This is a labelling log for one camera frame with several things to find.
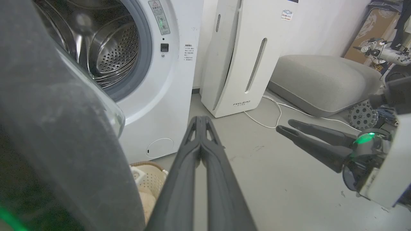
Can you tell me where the round white filter cover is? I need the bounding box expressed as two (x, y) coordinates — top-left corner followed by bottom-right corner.
(146, 138), (174, 158)

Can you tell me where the white front-load washing machine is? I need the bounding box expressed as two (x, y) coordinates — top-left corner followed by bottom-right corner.
(32, 0), (205, 165)

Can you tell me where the beige plastic laundry basket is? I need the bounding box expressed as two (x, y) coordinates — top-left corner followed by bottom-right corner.
(130, 161), (169, 201)

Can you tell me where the dark grey round washer door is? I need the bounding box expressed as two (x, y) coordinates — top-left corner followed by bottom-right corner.
(0, 0), (146, 231)

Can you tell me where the brown cardboard box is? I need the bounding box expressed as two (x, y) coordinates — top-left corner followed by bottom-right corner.
(344, 6), (402, 64)

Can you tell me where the grey fabric cushion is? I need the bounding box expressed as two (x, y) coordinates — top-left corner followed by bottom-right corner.
(268, 55), (383, 118)

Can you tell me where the white device with cables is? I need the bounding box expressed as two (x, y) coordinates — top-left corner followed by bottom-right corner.
(353, 38), (411, 66)

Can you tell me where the steel perforated washer drum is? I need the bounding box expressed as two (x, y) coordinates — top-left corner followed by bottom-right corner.
(35, 0), (140, 89)

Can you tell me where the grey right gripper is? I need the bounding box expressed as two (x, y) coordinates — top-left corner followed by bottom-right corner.
(276, 119), (393, 193)

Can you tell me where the white tall air purifier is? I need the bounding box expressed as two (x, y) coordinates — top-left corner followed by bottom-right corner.
(200, 0), (299, 118)

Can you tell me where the grey rubber door gasket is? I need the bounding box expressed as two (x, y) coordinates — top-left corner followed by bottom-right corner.
(104, 0), (153, 103)

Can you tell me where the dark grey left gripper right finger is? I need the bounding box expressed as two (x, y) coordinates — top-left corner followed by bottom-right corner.
(201, 116), (258, 231)

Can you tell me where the grey omni wheel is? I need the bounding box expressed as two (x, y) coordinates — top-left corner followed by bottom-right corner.
(348, 101), (380, 131)

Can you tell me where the cream clothing in basket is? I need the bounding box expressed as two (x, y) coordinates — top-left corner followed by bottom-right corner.
(138, 186), (157, 226)

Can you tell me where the warning sticker on washer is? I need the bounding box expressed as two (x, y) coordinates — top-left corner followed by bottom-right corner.
(148, 0), (171, 36)

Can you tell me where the white power cable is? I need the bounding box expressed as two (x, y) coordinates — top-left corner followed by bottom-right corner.
(243, 95), (362, 132)

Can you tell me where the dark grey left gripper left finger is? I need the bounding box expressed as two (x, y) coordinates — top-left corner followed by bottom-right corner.
(144, 116), (202, 231)

